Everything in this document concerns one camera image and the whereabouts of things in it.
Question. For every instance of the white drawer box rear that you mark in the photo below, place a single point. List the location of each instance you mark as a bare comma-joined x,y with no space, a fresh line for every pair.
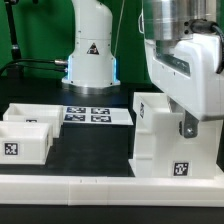
52,114

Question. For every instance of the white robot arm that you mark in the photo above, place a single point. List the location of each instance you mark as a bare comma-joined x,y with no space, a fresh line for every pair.
93,67

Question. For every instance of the white drawer cabinet frame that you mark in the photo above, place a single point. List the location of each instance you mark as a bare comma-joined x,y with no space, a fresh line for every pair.
160,151

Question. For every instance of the black stand pole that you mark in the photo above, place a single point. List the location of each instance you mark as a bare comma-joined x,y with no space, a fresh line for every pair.
14,71

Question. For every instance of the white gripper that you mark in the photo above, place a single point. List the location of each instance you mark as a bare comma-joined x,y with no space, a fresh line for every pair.
193,82

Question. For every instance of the white drawer box front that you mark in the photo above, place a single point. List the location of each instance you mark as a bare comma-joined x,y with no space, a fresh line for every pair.
24,143

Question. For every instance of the white L-shaped fence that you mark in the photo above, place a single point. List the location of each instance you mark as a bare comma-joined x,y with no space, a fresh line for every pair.
108,191

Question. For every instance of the fiducial marker sheet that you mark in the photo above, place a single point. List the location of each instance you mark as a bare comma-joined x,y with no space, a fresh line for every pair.
97,115

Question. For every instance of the white drawer box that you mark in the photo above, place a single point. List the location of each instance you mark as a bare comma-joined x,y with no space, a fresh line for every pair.
24,143
52,114

